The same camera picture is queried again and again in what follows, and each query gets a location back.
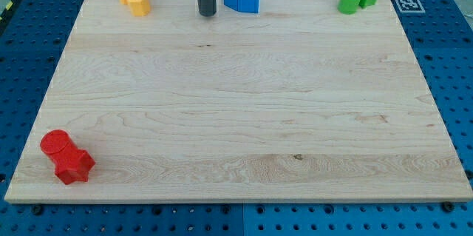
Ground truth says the red cylinder block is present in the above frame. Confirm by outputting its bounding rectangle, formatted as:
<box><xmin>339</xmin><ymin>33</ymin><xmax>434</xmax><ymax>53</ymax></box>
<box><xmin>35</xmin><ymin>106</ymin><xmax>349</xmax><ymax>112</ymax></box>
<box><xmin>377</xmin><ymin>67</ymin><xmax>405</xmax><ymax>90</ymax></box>
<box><xmin>40</xmin><ymin>129</ymin><xmax>78</xmax><ymax>166</ymax></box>

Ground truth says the white fiducial marker tag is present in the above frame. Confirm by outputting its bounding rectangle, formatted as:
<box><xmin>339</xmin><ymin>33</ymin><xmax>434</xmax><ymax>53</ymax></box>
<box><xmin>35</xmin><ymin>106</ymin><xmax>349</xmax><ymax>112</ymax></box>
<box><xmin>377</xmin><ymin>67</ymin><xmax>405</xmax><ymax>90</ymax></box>
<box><xmin>395</xmin><ymin>0</ymin><xmax>425</xmax><ymax>13</ymax></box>

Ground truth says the red star block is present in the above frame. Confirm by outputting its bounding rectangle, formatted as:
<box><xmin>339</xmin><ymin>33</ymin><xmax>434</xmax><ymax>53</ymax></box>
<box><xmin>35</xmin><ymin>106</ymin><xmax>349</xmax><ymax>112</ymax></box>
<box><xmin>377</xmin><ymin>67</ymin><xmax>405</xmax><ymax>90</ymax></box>
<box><xmin>52</xmin><ymin>149</ymin><xmax>95</xmax><ymax>185</ymax></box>

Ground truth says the light wooden board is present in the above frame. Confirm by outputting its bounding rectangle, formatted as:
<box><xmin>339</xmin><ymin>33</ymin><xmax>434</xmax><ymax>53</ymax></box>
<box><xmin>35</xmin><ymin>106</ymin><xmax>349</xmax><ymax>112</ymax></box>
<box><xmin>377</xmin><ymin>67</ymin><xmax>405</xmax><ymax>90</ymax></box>
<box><xmin>5</xmin><ymin>0</ymin><xmax>472</xmax><ymax>204</ymax></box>

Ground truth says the yellow hexagon block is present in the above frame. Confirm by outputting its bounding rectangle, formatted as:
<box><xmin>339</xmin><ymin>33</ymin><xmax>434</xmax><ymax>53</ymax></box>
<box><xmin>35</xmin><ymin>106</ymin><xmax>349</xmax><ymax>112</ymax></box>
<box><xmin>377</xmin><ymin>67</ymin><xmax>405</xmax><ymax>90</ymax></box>
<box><xmin>127</xmin><ymin>0</ymin><xmax>151</xmax><ymax>16</ymax></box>

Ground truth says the blue pointed block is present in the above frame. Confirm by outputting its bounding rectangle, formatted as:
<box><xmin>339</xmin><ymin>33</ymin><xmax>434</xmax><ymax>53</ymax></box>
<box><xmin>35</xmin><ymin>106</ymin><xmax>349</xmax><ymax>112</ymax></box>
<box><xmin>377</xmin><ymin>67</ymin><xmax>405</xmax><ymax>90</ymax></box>
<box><xmin>237</xmin><ymin>0</ymin><xmax>259</xmax><ymax>13</ymax></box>

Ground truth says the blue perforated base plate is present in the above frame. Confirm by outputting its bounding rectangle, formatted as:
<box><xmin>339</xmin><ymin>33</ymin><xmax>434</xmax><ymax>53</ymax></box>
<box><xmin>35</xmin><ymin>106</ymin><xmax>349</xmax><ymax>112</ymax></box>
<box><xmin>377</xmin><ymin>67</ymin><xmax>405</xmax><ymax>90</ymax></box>
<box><xmin>1</xmin><ymin>0</ymin><xmax>472</xmax><ymax>235</ymax></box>

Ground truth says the green cylinder block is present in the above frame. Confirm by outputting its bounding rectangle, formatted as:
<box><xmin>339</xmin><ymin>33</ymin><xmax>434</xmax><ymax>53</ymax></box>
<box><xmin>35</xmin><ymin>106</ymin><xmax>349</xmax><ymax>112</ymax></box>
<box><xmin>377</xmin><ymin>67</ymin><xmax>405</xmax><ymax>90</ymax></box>
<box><xmin>337</xmin><ymin>0</ymin><xmax>361</xmax><ymax>15</ymax></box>

